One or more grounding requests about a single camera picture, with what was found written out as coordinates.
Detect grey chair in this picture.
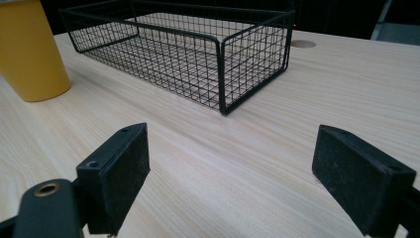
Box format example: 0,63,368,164
369,0,420,47

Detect yellow cup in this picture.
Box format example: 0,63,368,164
0,0,72,103

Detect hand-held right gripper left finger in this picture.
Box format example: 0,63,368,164
75,122,152,237

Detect black wire mesh basket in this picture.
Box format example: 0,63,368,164
58,0,296,116

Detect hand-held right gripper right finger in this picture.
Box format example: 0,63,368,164
311,124,417,238

